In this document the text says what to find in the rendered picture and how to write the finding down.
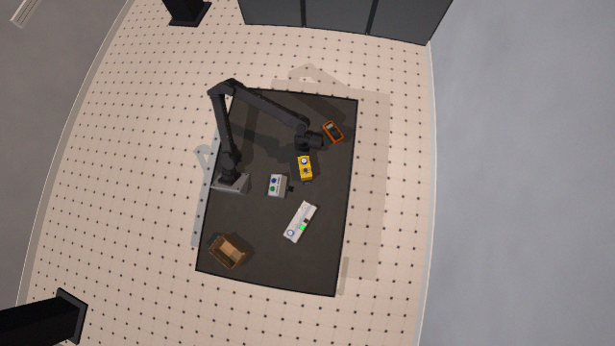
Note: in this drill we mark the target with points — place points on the white key housing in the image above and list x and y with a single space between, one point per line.
278 185

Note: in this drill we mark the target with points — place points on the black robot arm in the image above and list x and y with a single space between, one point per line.
231 155

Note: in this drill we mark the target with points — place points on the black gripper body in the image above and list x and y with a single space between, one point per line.
299 152

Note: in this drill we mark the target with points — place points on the small open brown cardboard box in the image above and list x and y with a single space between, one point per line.
230 253

